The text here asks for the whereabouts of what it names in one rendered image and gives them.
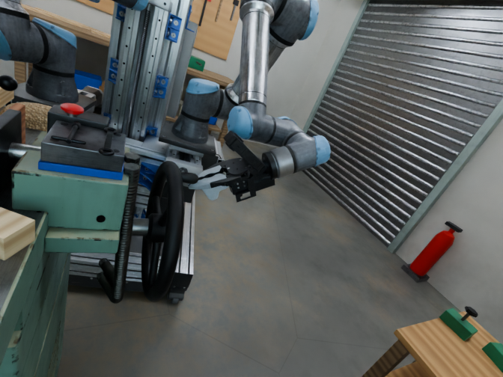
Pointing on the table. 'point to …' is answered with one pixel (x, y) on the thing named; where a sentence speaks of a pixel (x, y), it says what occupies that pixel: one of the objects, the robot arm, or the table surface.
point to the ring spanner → (108, 142)
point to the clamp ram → (11, 144)
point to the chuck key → (71, 135)
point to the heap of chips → (34, 115)
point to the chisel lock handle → (8, 83)
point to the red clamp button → (72, 108)
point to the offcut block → (14, 233)
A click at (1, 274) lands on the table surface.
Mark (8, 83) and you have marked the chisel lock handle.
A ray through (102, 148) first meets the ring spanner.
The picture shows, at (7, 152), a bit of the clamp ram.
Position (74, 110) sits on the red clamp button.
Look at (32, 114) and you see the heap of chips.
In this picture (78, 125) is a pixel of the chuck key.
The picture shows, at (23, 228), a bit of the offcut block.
